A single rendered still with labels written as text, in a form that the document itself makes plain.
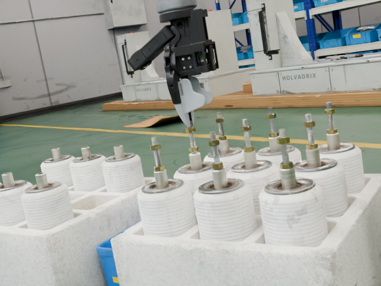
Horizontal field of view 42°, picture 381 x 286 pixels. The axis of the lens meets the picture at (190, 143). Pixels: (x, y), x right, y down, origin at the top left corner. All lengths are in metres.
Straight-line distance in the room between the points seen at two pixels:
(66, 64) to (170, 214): 6.76
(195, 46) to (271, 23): 2.92
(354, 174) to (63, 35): 6.83
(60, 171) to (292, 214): 0.79
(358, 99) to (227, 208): 2.44
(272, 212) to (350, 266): 0.14
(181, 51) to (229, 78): 3.52
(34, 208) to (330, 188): 0.58
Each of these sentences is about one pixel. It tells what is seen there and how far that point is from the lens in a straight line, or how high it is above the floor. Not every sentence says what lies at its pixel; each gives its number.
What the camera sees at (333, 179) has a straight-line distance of 0.84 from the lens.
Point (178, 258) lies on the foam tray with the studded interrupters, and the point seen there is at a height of 0.16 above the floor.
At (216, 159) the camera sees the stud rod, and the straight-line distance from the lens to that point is 0.80.
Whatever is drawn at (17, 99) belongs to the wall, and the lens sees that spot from 7.28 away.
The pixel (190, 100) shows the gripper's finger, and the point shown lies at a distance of 0.93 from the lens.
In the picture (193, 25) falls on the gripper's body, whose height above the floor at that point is 0.52.
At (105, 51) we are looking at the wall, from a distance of 7.82.
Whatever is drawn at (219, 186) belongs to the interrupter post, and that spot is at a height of 0.26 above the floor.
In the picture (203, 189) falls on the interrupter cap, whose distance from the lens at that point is 0.81.
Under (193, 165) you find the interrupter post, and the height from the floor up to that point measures 0.26.
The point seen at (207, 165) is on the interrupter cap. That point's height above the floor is 0.25.
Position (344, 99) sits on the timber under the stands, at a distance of 3.22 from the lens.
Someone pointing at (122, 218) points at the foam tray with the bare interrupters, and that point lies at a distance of 1.14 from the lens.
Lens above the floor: 0.47
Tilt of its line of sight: 10 degrees down
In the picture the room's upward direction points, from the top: 10 degrees counter-clockwise
